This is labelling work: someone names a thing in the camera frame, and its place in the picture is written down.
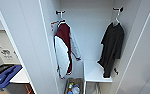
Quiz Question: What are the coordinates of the white wall label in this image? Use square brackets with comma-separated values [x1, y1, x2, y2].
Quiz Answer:
[0, 48, 13, 62]

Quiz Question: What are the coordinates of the small black side hook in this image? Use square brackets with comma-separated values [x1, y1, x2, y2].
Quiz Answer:
[113, 68, 120, 76]

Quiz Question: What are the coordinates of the white wardrobe shelf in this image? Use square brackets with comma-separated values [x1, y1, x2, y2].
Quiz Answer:
[83, 59, 114, 83]

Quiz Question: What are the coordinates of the white wardrobe door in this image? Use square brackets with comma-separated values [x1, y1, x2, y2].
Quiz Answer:
[115, 0, 150, 94]
[0, 0, 61, 94]

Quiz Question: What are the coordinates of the orange frame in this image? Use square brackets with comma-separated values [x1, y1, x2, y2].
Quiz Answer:
[24, 83, 34, 94]

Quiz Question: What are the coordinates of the white wardrobe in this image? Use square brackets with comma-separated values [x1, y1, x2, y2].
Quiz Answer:
[39, 0, 149, 94]

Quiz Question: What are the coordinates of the blue case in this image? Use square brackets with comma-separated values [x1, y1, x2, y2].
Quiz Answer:
[0, 64, 24, 92]

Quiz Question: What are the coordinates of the white and blue bottle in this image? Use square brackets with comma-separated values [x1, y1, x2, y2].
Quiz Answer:
[72, 84, 81, 94]

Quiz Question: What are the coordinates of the white board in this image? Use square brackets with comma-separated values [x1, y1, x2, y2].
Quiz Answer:
[9, 67, 31, 84]

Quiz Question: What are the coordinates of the orange and white hanger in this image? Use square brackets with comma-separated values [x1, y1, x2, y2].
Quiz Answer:
[50, 11, 67, 29]

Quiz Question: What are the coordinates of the grey storage box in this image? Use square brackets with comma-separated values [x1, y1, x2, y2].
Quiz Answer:
[64, 77, 85, 94]

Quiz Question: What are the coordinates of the yellow bottle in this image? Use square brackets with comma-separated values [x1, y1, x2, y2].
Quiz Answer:
[68, 83, 74, 93]

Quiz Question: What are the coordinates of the maroon and white jacket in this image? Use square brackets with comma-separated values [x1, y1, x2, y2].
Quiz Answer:
[53, 21, 83, 80]

